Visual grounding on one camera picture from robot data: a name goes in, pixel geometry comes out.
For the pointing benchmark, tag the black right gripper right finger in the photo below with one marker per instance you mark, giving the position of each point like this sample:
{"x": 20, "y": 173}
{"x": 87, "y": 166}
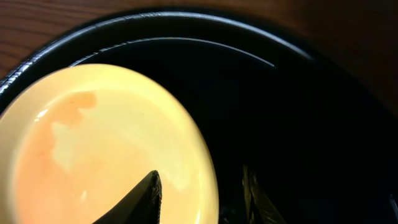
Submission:
{"x": 259, "y": 208}

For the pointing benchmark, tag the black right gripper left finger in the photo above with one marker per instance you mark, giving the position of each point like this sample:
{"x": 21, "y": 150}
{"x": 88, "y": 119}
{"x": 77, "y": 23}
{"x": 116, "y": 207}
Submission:
{"x": 140, "y": 206}

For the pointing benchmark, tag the yellow plate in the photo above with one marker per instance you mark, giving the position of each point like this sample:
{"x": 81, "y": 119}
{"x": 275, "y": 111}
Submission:
{"x": 75, "y": 142}

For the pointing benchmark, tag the round black tray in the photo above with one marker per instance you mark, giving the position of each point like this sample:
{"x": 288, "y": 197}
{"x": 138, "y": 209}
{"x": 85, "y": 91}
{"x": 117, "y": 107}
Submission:
{"x": 323, "y": 149}

